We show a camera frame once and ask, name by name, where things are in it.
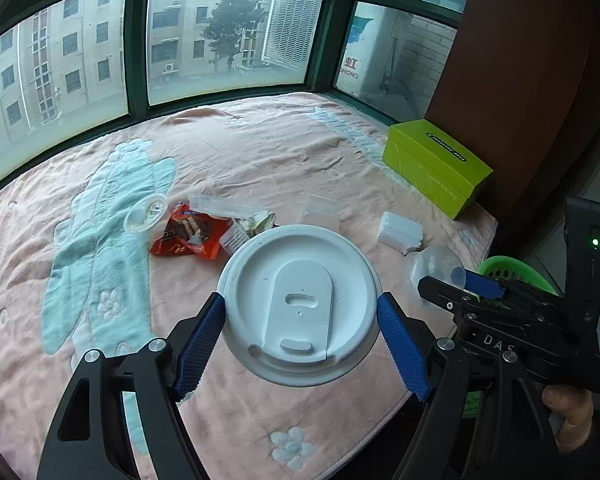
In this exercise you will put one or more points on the white louvred unit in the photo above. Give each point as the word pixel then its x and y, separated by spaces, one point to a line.
pixel 292 27

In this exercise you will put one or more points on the crumpled foil wrapper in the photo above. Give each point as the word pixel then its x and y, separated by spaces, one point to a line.
pixel 260 222

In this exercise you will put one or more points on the small clear lidded cup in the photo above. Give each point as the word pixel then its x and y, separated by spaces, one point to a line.
pixel 142 212

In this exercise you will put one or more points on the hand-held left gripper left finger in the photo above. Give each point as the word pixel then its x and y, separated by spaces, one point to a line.
pixel 200 345

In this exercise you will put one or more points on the tree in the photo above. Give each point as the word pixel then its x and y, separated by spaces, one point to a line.
pixel 232 25

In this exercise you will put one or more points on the white foam block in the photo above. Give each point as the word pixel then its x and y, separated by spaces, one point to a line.
pixel 400 232

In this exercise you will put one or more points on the pink printed blanket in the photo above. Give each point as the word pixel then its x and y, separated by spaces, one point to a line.
pixel 280 160

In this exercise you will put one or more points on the white plastic cup lid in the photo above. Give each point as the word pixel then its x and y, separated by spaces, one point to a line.
pixel 300 305

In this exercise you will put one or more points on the green plastic basket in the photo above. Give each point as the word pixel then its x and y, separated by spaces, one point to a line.
pixel 520 267

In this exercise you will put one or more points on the beige apartment building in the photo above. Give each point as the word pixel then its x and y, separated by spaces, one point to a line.
pixel 80 50

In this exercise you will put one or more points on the clear plastic dome lid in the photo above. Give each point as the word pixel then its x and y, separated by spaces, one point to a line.
pixel 432 262

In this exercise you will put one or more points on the clear plastic tray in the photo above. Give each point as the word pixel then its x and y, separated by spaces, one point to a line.
pixel 215 205

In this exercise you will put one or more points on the green window frame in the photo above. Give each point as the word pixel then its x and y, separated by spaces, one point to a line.
pixel 137 60

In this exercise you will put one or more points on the green cardboard box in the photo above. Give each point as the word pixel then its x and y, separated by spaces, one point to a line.
pixel 430 170

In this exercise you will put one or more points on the white printed sign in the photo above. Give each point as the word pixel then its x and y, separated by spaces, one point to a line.
pixel 355 60

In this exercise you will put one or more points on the person's right hand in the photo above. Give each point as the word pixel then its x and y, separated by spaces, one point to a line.
pixel 572 415

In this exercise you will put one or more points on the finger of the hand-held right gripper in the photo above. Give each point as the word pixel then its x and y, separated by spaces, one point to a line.
pixel 442 294
pixel 485 286

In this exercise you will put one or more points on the red snack wrapper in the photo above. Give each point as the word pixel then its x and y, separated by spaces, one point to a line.
pixel 180 240

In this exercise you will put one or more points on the clear square plastic cup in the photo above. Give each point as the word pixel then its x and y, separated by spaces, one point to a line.
pixel 320 217

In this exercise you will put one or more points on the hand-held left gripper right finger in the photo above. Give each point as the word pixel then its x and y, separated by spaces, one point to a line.
pixel 402 350

